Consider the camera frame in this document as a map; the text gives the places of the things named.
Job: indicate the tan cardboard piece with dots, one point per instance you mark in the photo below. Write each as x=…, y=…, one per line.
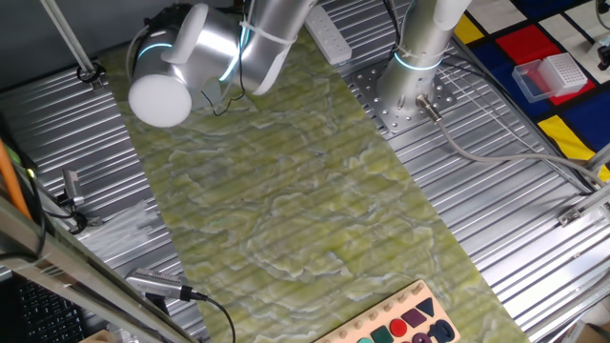
x=97, y=338

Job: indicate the silver depth camera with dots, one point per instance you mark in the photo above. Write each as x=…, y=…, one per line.
x=152, y=283

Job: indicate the black small camera mount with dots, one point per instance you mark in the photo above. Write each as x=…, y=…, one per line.
x=78, y=221

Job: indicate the teal puzzle piece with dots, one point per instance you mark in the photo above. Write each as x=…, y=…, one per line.
x=364, y=340

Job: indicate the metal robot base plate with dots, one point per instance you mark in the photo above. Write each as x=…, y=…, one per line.
x=381, y=107

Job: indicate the purple square puzzle piece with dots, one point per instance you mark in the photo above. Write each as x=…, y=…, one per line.
x=413, y=317

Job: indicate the red circle puzzle piece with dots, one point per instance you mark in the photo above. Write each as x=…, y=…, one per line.
x=398, y=327

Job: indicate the small silver camera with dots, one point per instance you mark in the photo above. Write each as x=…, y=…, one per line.
x=72, y=188

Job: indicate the clear plastic box lid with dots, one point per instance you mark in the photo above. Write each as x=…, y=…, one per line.
x=526, y=81

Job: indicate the white perforated pipette tip box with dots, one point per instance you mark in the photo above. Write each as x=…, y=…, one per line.
x=564, y=74

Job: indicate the short aluminium profile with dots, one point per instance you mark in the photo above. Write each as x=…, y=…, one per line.
x=601, y=159

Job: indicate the black keyboard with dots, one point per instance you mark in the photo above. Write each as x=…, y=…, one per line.
x=47, y=319

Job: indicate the black stand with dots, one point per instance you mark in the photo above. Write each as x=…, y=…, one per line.
x=605, y=59

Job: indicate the aluminium profile with bracket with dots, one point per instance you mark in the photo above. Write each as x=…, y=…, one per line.
x=595, y=200

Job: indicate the black pole clamp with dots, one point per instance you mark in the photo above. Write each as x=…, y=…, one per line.
x=81, y=76

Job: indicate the brown cardboard box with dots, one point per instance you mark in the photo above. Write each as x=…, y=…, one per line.
x=595, y=336

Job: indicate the white power strip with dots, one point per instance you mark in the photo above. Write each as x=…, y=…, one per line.
x=329, y=38

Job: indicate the blue number puzzle piece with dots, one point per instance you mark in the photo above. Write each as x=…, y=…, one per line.
x=441, y=331

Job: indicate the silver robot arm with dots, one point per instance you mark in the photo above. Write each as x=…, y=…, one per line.
x=159, y=100

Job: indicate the colourful block pattern mat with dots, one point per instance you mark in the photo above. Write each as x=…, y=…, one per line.
x=524, y=45

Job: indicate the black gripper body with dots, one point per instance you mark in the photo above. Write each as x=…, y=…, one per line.
x=159, y=19

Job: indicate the wooden shape puzzle board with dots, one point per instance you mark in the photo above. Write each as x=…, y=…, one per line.
x=362, y=324

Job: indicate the large aluminium frame beam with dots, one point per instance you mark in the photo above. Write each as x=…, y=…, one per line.
x=57, y=267

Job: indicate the green marble pattern mat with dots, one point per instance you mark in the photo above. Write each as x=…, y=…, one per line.
x=286, y=190

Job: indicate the aluminium pole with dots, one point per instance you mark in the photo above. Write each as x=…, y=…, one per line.
x=67, y=35

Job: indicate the navy triangle puzzle piece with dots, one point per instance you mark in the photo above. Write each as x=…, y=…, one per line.
x=425, y=306

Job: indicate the green puzzle piece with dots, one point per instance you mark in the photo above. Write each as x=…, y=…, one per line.
x=381, y=335

